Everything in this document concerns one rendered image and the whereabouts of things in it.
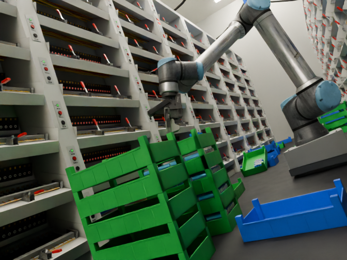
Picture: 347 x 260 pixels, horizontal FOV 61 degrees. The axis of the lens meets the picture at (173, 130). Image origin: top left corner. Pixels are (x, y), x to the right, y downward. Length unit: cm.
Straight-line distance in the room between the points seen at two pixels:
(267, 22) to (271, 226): 112
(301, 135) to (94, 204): 123
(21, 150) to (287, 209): 95
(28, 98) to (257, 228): 94
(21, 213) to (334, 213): 93
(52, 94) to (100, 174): 56
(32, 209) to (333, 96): 142
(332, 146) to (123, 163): 116
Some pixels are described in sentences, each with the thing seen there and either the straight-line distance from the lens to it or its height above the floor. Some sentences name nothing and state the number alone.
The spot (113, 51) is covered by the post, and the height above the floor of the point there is 111.
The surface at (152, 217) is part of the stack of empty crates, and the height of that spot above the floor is 19.
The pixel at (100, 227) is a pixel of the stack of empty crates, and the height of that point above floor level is 20.
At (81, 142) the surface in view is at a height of 52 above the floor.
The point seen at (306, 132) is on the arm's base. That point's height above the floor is 22.
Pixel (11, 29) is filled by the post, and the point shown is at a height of 107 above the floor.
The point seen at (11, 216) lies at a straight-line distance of 108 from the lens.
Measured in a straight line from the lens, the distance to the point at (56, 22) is 162.
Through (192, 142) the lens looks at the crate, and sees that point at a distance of 111.
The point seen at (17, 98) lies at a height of 72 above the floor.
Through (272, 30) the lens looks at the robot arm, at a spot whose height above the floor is 78.
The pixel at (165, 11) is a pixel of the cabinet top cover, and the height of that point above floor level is 177.
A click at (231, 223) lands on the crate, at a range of 115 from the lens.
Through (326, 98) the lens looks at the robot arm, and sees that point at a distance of 164.
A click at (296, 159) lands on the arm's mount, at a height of 10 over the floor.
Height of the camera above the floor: 30
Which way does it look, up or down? 6 degrees up
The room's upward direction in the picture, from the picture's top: 20 degrees counter-clockwise
